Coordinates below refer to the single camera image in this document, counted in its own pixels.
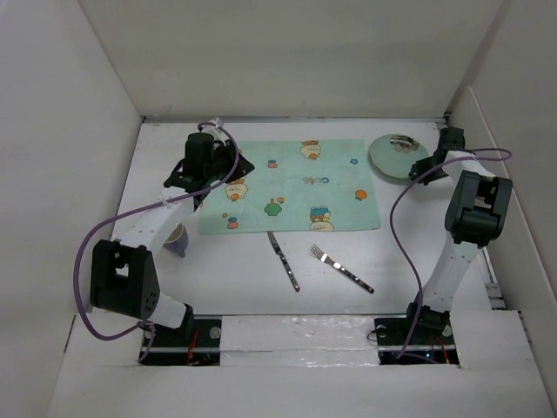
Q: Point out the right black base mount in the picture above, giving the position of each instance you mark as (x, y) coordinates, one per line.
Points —
(419, 336)

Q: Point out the steel table knife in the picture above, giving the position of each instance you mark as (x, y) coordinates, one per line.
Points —
(277, 249)

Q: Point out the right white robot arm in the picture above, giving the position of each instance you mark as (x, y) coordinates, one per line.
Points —
(475, 216)

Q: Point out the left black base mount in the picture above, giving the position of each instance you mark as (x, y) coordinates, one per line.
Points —
(195, 344)

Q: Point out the steel fork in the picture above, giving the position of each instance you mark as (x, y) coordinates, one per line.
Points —
(324, 258)

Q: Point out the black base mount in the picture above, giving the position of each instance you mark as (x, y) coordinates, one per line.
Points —
(419, 336)
(195, 344)

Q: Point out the green floral plate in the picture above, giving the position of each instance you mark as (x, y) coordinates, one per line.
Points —
(394, 155)

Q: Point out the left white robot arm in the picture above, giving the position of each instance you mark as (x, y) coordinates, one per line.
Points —
(124, 277)

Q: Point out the purple ceramic mug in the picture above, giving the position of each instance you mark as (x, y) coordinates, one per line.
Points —
(178, 241)

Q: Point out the green cartoon print placemat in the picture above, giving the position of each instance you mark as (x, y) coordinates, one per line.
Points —
(296, 186)

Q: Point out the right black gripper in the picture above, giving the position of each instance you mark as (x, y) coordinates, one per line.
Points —
(421, 165)

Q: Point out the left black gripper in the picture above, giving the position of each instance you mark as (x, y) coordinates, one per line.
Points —
(226, 149)

